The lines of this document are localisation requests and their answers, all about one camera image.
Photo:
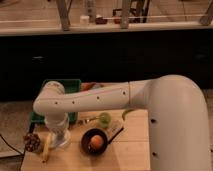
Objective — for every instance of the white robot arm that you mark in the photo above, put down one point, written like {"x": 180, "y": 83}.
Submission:
{"x": 178, "y": 116}

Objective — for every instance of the red orange object behind arm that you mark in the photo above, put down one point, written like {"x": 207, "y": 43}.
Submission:
{"x": 90, "y": 85}

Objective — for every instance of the white paper cup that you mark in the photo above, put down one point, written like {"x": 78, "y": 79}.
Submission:
{"x": 60, "y": 139}

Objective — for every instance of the green plastic tray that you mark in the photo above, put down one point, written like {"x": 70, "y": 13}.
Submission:
{"x": 70, "y": 86}

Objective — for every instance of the metal spoon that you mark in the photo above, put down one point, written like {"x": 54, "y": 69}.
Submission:
{"x": 85, "y": 121}

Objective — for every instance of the orange fruit in pan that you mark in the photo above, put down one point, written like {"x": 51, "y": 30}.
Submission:
{"x": 96, "y": 141}

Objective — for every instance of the black frying pan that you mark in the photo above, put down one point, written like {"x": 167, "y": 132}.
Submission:
{"x": 85, "y": 142}

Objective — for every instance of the dark red bowl on shelf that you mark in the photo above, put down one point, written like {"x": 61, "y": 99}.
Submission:
{"x": 100, "y": 20}

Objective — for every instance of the white container on shelf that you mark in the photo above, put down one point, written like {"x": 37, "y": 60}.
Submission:
{"x": 84, "y": 20}

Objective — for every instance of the yellow banana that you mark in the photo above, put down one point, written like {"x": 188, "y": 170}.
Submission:
{"x": 46, "y": 148}

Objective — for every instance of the brown pine cone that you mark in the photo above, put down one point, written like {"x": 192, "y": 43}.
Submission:
{"x": 32, "y": 142}

